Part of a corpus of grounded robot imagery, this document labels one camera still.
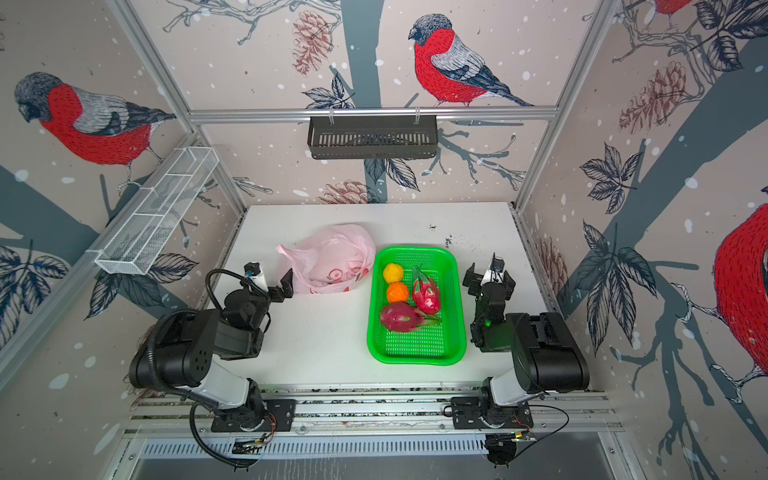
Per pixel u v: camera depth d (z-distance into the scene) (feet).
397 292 2.95
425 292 2.80
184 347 1.51
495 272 2.50
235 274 2.40
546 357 1.48
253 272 2.50
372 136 3.49
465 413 2.39
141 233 2.40
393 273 3.11
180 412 2.51
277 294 2.66
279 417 2.40
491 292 2.25
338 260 3.42
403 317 2.69
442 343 2.81
